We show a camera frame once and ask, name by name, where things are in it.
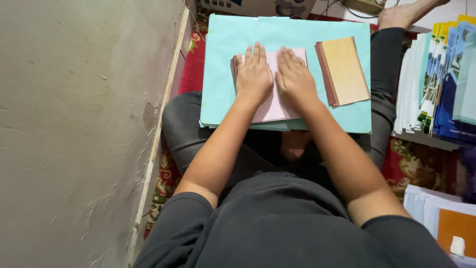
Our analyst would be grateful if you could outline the person's right hand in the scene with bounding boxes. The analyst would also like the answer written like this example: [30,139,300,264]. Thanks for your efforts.
[275,46,321,112]

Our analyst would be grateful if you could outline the person's left hand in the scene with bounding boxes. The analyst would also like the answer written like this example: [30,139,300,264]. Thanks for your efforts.
[235,42,274,107]

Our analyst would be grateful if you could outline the pink paper sheet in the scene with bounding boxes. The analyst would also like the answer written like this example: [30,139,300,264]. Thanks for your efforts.
[241,47,309,124]

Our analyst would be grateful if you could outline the stack of brown cards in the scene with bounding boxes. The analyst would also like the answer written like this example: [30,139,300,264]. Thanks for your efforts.
[230,55,239,88]

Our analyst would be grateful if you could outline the stack of light blue sheets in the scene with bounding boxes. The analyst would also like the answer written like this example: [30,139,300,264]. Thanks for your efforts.
[199,13,373,134]

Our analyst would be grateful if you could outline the stack of tan cards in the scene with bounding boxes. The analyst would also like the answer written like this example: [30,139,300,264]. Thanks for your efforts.
[315,36,372,109]

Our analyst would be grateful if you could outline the person's left foot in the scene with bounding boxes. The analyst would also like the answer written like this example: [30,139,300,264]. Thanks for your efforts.
[280,130,314,162]

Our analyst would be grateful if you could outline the person's foot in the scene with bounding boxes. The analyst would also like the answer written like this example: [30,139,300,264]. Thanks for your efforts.
[280,130,314,162]
[377,0,451,31]

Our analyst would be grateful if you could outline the red patterned carpet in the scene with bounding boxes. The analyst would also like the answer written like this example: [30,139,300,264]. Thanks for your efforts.
[143,7,462,239]

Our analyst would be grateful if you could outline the cardboard box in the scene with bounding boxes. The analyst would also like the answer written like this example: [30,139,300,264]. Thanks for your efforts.
[200,0,317,20]

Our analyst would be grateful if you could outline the person's dark grey trousers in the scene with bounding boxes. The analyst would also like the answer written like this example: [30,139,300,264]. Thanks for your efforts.
[161,28,407,195]

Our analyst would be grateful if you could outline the beige power strip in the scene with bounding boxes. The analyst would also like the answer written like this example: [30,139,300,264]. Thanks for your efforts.
[340,0,386,16]

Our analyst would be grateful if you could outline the stack of white sheets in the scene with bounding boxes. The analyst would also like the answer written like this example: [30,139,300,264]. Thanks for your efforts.
[392,33,432,135]

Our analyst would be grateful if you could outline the person's right foot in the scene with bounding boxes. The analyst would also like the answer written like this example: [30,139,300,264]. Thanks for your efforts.
[377,0,451,31]

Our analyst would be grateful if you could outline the person's dark grey shirt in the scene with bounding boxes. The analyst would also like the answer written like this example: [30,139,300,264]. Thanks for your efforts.
[132,172,459,268]

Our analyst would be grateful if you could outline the stack of blue printed brochures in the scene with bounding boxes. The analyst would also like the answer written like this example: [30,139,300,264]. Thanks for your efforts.
[417,14,476,146]

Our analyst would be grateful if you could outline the pile of white envelopes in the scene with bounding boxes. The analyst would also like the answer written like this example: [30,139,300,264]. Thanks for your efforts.
[403,184,476,268]

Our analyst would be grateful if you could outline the purple cloth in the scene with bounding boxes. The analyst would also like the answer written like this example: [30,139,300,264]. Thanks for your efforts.
[460,148,476,204]

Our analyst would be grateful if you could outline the orange paper sheet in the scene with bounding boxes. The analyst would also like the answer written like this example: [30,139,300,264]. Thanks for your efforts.
[437,208,476,258]

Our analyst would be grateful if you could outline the black cable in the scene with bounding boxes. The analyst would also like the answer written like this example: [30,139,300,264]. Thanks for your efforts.
[312,0,403,20]

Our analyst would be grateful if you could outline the wooden wall trim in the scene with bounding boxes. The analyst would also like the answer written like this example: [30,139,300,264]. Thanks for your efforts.
[126,0,198,268]

